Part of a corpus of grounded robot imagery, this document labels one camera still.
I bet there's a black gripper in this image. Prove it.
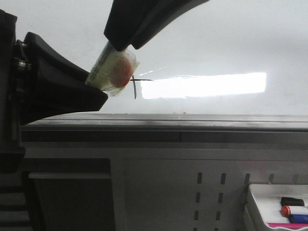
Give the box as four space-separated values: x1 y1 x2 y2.
0 10 108 173

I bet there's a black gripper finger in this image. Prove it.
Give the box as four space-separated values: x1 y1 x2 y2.
104 0 206 51

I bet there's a white black-tipped whiteboard marker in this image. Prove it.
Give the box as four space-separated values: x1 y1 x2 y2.
85 42 140 96

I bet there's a grey whiteboard tray ledge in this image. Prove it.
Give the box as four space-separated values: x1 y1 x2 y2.
21 113 308 144

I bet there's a white whiteboard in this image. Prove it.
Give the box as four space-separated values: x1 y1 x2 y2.
0 0 308 116

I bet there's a dark monitor-like panel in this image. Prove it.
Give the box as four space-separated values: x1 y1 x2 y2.
29 173 116 231

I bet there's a white slotted pegboard panel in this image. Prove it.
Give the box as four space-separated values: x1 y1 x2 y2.
117 158 308 231

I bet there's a white plastic storage bin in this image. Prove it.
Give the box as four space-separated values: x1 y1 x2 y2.
244 184 308 231

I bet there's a red-capped marker in bin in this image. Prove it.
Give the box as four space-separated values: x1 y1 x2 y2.
281 205 308 217

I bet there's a blue-capped marker in bin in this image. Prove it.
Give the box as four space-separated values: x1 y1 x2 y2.
288 214 308 224

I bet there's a pink item in bin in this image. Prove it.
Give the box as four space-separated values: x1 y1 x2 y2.
268 223 308 230

